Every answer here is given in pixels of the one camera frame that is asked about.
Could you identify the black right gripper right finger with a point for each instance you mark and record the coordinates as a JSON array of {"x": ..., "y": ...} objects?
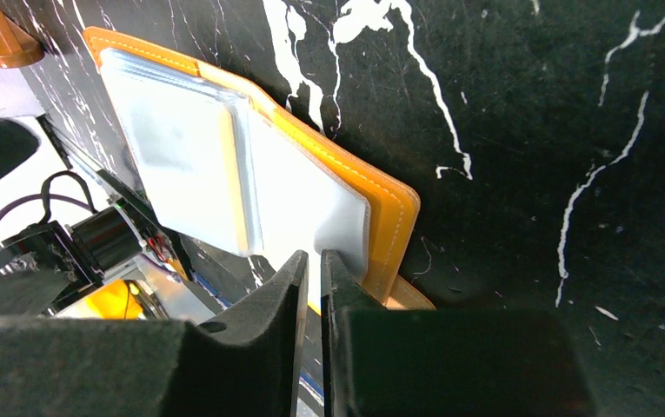
[{"x": 449, "y": 362}]

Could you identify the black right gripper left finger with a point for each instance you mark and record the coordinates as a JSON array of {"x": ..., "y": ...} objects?
[{"x": 242, "y": 362}]

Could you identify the orange leather card holder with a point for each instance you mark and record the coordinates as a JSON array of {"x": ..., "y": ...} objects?
[{"x": 223, "y": 163}]

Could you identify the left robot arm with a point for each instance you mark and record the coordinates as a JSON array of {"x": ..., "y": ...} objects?
[{"x": 46, "y": 267}]

